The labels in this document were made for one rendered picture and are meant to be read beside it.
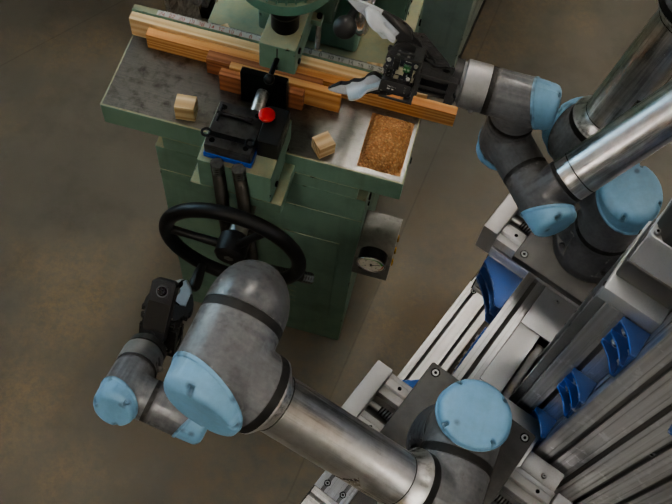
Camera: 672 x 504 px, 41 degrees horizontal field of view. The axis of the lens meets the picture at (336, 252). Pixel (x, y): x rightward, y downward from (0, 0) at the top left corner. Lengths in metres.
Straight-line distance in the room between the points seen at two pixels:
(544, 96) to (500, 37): 1.74
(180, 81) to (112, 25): 1.30
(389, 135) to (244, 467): 1.06
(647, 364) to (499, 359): 0.55
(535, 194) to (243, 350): 0.54
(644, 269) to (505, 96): 0.34
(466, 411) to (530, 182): 0.37
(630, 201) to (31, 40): 2.07
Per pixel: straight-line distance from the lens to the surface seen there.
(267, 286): 1.19
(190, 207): 1.62
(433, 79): 1.37
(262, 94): 1.71
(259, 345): 1.17
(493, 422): 1.40
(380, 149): 1.71
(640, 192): 1.64
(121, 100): 1.80
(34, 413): 2.52
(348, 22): 1.34
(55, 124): 2.90
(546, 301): 1.85
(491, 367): 1.77
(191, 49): 1.82
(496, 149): 1.47
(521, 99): 1.40
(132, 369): 1.57
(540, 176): 1.44
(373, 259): 1.85
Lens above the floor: 2.36
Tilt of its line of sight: 64 degrees down
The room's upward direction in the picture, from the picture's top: 9 degrees clockwise
